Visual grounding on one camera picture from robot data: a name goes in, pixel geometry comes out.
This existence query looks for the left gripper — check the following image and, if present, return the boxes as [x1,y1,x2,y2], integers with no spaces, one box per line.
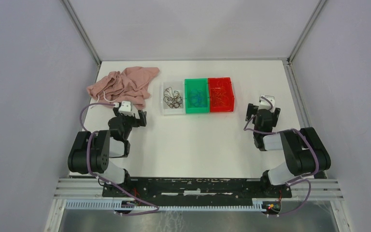
[113,107,146,140]

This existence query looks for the green plastic bin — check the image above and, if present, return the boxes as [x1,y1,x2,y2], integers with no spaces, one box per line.
[184,78,210,114]

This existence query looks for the clear plastic bin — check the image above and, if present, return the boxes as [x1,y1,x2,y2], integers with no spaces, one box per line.
[160,81,186,116]

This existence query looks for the orange cable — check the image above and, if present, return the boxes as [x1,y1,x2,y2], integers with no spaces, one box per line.
[211,80,232,108]

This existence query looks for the pink cloth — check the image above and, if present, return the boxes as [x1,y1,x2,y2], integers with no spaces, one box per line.
[86,66,160,110]

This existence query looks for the red plastic bin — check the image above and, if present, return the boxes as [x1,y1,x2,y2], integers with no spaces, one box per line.
[208,77,235,113]

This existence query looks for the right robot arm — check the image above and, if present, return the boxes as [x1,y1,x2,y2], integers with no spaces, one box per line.
[244,103,331,197]

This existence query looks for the aluminium frame rail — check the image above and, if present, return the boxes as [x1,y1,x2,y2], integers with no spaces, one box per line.
[283,59,353,232]

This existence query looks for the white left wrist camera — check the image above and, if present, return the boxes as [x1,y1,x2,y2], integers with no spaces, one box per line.
[118,101,135,116]

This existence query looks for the blue cable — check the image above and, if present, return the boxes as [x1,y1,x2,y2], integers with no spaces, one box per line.
[188,88,209,109]

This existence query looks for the brown cable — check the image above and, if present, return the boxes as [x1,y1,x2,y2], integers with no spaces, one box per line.
[163,86,185,110]

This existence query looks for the slotted cable duct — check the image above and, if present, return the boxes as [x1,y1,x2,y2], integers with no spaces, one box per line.
[64,200,266,212]

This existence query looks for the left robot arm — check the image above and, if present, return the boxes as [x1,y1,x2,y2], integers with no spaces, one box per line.
[68,109,147,197]

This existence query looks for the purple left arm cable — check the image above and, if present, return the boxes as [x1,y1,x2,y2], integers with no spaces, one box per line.
[79,101,160,217]

